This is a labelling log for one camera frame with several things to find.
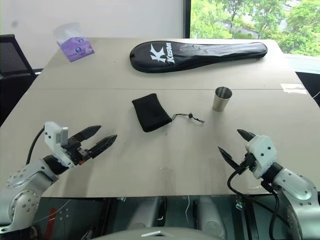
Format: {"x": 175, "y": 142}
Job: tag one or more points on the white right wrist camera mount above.
{"x": 261, "y": 155}

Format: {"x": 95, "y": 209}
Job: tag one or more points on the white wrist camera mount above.
{"x": 53, "y": 136}
{"x": 261, "y": 155}

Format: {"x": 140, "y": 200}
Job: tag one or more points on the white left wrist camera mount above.
{"x": 53, "y": 136}

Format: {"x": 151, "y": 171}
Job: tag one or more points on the clear tape strip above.
{"x": 293, "y": 88}

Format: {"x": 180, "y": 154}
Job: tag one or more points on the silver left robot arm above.
{"x": 27, "y": 180}

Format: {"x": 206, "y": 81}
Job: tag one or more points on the black mesh office chair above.
{"x": 12, "y": 57}

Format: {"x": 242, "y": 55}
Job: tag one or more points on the black cloth pouch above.
{"x": 152, "y": 112}

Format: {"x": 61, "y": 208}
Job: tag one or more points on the black furniture piece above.
{"x": 310, "y": 85}

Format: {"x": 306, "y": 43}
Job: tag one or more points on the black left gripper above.
{"x": 77, "y": 153}

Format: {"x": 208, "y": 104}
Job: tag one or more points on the white window sill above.
{"x": 305, "y": 62}

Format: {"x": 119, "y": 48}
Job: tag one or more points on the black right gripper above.
{"x": 248, "y": 162}

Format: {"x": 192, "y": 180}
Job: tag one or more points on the window with green trees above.
{"x": 225, "y": 17}

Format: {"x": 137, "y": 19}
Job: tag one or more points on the stainless steel cup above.
{"x": 221, "y": 102}

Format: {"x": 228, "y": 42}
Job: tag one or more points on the black Kason racket cover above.
{"x": 200, "y": 55}

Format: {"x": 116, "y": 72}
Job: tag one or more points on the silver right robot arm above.
{"x": 297, "y": 190}

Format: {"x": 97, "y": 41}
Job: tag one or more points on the purple tissue pack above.
{"x": 75, "y": 50}

